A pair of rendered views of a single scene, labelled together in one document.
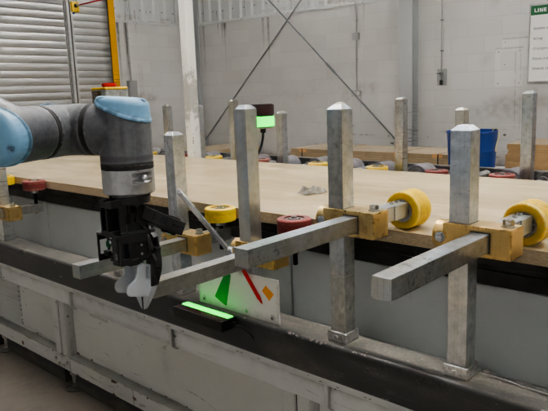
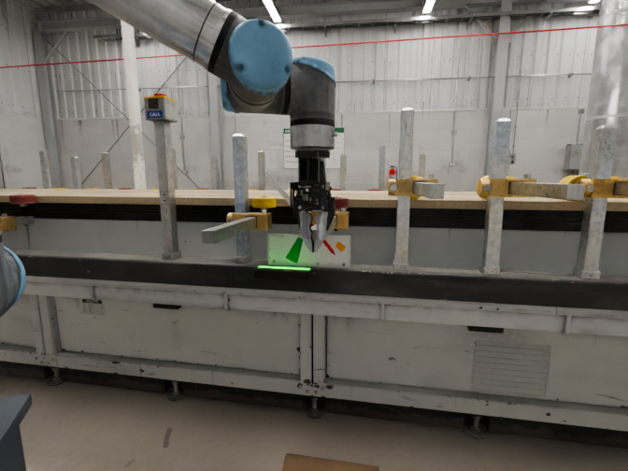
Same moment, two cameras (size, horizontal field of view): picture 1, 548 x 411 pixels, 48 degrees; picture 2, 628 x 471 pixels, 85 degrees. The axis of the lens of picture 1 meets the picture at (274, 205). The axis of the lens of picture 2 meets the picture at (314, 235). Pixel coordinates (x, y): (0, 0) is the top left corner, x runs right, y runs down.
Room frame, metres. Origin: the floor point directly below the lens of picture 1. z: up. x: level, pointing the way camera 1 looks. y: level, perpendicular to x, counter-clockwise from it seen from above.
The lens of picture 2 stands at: (0.46, 0.64, 0.97)
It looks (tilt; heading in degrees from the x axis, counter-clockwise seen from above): 9 degrees down; 327
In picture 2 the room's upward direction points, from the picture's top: straight up
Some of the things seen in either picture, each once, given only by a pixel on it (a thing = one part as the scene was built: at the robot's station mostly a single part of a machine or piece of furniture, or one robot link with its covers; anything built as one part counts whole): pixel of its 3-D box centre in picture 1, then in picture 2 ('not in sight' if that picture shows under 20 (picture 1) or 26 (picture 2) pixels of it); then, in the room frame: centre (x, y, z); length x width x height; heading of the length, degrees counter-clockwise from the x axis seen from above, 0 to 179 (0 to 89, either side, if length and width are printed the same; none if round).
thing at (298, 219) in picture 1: (294, 240); (335, 213); (1.38, -0.05, 0.85); 0.08 x 0.08 x 0.11
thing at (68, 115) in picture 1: (63, 130); (254, 86); (1.09, 0.36, 1.14); 0.12 x 0.12 x 0.09; 73
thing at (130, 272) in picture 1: (130, 285); (305, 232); (1.07, 0.27, 0.86); 0.06 x 0.03 x 0.09; 137
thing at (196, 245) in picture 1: (186, 240); (249, 221); (1.49, 0.22, 0.84); 0.14 x 0.06 x 0.05; 47
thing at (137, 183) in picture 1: (130, 182); (313, 140); (1.06, 0.25, 1.05); 0.10 x 0.09 x 0.05; 47
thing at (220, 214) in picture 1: (221, 227); (264, 212); (1.55, 0.14, 0.85); 0.08 x 0.08 x 0.11
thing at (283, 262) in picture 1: (259, 252); (326, 220); (1.32, 0.04, 0.85); 0.14 x 0.06 x 0.05; 47
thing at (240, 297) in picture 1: (236, 291); (307, 250); (1.34, 0.09, 0.75); 0.26 x 0.01 x 0.10; 47
